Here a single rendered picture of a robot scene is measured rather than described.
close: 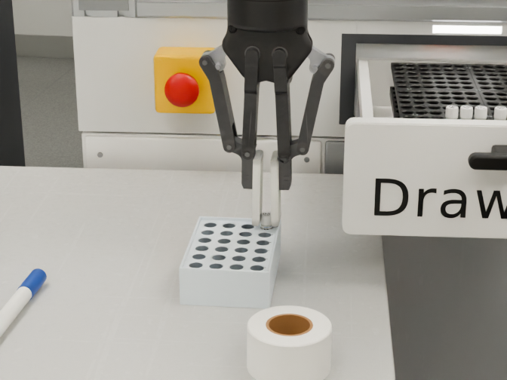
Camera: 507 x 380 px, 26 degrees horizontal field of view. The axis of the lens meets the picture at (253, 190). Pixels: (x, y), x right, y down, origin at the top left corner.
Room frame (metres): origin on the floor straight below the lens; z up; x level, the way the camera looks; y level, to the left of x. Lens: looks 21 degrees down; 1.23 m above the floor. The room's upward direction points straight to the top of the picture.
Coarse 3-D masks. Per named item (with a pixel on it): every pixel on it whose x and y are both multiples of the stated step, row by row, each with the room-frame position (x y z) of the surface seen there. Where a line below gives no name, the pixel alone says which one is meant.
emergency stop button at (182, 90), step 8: (168, 80) 1.22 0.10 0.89; (176, 80) 1.22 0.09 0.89; (184, 80) 1.22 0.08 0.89; (192, 80) 1.22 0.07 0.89; (168, 88) 1.22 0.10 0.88; (176, 88) 1.22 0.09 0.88; (184, 88) 1.22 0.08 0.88; (192, 88) 1.22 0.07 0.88; (168, 96) 1.22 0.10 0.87; (176, 96) 1.22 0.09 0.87; (184, 96) 1.22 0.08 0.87; (192, 96) 1.22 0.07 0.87; (176, 104) 1.22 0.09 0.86; (184, 104) 1.22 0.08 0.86
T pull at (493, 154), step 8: (480, 152) 0.91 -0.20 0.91; (488, 152) 0.91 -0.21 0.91; (496, 152) 0.91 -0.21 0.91; (504, 152) 0.91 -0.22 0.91; (472, 160) 0.90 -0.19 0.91; (480, 160) 0.90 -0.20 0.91; (488, 160) 0.90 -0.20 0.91; (496, 160) 0.90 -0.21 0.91; (504, 160) 0.90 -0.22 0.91; (472, 168) 0.90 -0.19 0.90; (480, 168) 0.90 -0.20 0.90; (488, 168) 0.90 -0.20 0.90; (496, 168) 0.90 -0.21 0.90; (504, 168) 0.90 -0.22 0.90
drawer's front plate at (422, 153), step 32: (352, 128) 0.94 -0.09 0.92; (384, 128) 0.94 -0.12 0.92; (416, 128) 0.94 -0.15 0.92; (448, 128) 0.93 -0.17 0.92; (480, 128) 0.93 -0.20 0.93; (352, 160) 0.94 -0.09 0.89; (384, 160) 0.94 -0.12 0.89; (416, 160) 0.94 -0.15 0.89; (448, 160) 0.93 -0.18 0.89; (352, 192) 0.94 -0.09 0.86; (384, 192) 0.94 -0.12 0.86; (416, 192) 0.94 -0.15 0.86; (352, 224) 0.94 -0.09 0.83; (384, 224) 0.94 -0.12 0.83; (416, 224) 0.94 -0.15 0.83; (448, 224) 0.93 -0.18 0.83; (480, 224) 0.93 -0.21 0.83
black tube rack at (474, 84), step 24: (408, 72) 1.21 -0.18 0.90; (432, 72) 1.21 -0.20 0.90; (456, 72) 1.21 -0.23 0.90; (480, 72) 1.21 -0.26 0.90; (504, 72) 1.21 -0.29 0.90; (408, 96) 1.12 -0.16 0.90; (432, 96) 1.12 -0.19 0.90; (456, 96) 1.12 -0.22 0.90; (480, 96) 1.12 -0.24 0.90; (504, 96) 1.12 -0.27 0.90
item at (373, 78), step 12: (360, 60) 1.29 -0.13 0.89; (372, 60) 1.29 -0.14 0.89; (384, 60) 1.29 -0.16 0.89; (396, 60) 1.29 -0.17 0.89; (408, 60) 1.29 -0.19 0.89; (420, 60) 1.29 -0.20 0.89; (432, 60) 1.29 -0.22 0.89; (444, 60) 1.29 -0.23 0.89; (456, 60) 1.29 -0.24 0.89; (468, 60) 1.29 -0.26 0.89; (480, 60) 1.29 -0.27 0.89; (492, 60) 1.29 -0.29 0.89; (504, 60) 1.29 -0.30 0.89; (360, 72) 1.23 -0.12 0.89; (372, 72) 1.29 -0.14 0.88; (384, 72) 1.29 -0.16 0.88; (360, 84) 1.18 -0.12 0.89; (372, 84) 1.29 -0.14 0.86; (384, 84) 1.29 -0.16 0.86; (360, 96) 1.15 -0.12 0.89; (372, 96) 1.29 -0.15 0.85; (384, 96) 1.29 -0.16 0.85; (360, 108) 1.13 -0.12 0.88; (372, 108) 1.10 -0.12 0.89; (384, 108) 1.28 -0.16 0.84
